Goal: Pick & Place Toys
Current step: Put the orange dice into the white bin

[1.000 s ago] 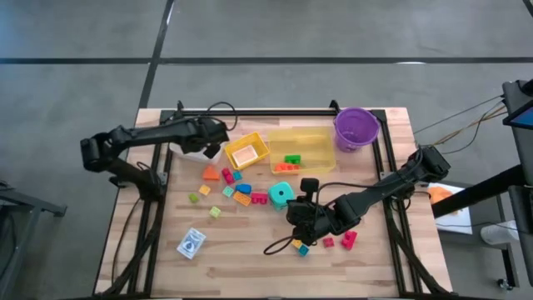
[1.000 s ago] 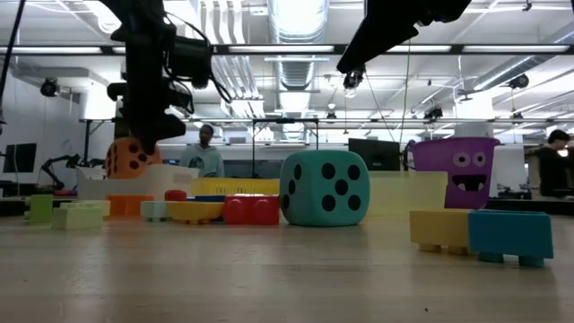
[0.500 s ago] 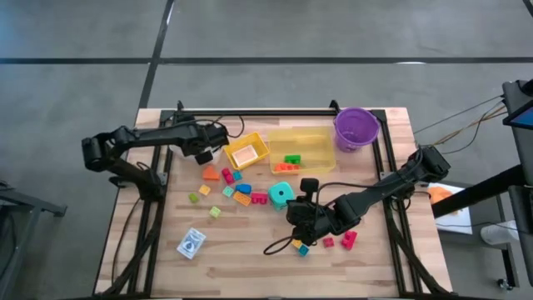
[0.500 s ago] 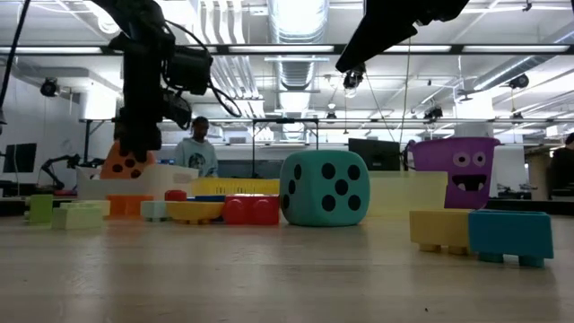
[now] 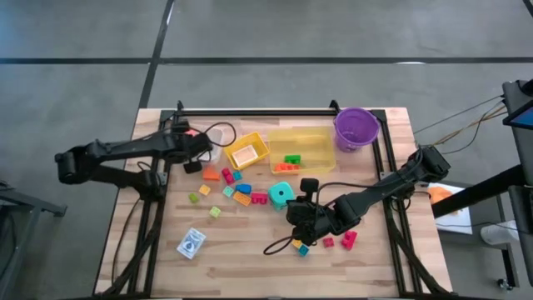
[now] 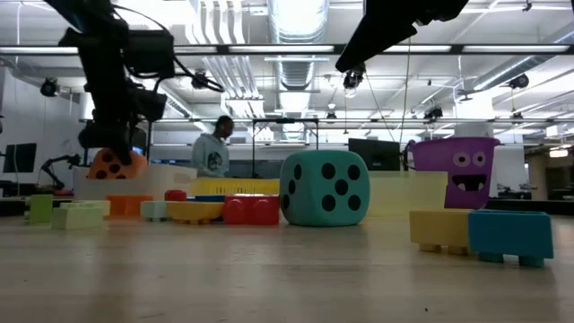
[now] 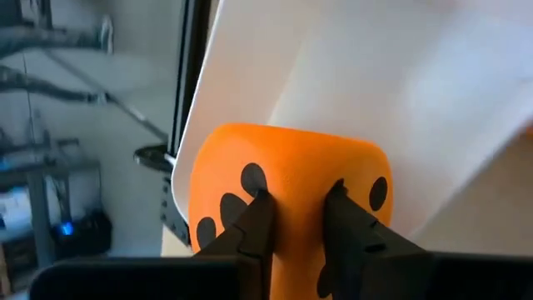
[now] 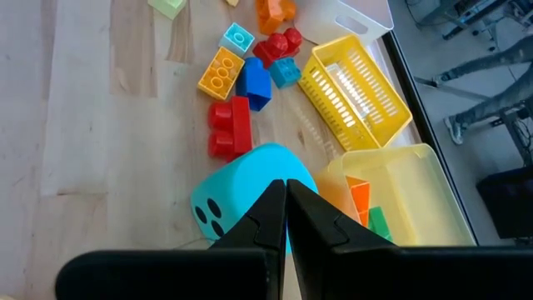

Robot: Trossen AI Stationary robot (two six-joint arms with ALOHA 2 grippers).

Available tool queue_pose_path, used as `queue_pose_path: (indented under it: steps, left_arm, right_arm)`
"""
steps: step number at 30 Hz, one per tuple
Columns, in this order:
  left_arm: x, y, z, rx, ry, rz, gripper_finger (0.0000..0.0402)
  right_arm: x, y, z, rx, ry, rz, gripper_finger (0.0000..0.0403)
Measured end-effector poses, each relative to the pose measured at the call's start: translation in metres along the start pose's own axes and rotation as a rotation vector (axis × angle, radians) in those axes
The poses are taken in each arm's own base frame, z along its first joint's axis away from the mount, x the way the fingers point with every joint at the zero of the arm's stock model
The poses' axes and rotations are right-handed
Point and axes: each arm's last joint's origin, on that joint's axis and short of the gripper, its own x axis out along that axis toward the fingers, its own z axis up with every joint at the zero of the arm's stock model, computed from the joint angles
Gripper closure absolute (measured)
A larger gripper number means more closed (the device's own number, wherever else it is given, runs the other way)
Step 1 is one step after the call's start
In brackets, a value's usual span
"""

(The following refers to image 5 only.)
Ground yellow slotted plastic basket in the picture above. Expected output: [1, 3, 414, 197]
[223, 131, 271, 171]

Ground grey metal stand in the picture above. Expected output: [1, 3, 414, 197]
[0, 178, 67, 300]

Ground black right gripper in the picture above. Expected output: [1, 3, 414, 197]
[285, 195, 336, 248]

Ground purple monster face bucket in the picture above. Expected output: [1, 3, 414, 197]
[332, 107, 381, 153]

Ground red stepped toy block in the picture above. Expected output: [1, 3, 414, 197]
[341, 230, 358, 251]

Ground brown hanging cable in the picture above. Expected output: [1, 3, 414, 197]
[110, 197, 141, 288]

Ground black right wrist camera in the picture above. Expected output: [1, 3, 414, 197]
[300, 177, 321, 202]

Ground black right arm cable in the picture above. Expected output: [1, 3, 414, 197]
[262, 180, 417, 257]

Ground teal foam die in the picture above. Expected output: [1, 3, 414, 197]
[267, 180, 296, 212]

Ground yellow and black cable bundle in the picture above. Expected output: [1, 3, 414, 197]
[414, 94, 508, 156]

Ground white side table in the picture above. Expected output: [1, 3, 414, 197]
[427, 181, 474, 235]

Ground amber long toy block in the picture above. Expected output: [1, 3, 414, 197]
[232, 190, 252, 208]

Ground translucent yellow plastic bin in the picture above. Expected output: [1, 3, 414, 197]
[267, 126, 337, 176]

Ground white square card box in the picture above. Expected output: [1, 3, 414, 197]
[232, 144, 259, 167]

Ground white object on floor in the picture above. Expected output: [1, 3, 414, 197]
[481, 219, 521, 246]

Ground black monitor stand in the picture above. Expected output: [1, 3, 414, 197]
[431, 78, 533, 289]

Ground white plastic bin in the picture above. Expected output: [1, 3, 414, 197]
[203, 127, 225, 163]

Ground blue playing card box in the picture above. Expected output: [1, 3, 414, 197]
[176, 227, 207, 260]

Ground orange object on side table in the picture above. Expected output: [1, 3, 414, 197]
[428, 186, 454, 206]

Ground blue lit screen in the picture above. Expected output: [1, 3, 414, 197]
[502, 106, 533, 128]

